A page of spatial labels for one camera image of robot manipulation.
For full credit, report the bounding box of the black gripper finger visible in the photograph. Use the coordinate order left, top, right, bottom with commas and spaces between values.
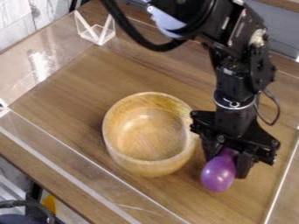
200, 136, 221, 162
236, 151, 257, 179

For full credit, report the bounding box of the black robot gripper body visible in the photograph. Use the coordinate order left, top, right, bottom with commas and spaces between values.
191, 100, 280, 165

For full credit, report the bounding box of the purple toy eggplant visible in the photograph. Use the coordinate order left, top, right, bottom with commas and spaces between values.
200, 147, 236, 193

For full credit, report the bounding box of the brown wooden bowl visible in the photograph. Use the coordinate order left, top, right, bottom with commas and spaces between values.
101, 92, 199, 178

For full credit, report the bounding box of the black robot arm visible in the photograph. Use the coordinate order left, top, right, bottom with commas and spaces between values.
144, 0, 280, 179

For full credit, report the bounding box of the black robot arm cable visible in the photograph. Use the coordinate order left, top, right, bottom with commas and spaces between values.
99, 0, 196, 53

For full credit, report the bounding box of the clear acrylic tray wall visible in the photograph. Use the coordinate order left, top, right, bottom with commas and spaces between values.
0, 16, 299, 224

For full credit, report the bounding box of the clear acrylic corner bracket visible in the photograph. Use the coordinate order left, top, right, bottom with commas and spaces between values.
73, 11, 116, 46

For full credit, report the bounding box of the black cable bottom left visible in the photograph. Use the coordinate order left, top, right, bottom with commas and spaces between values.
0, 199, 59, 224

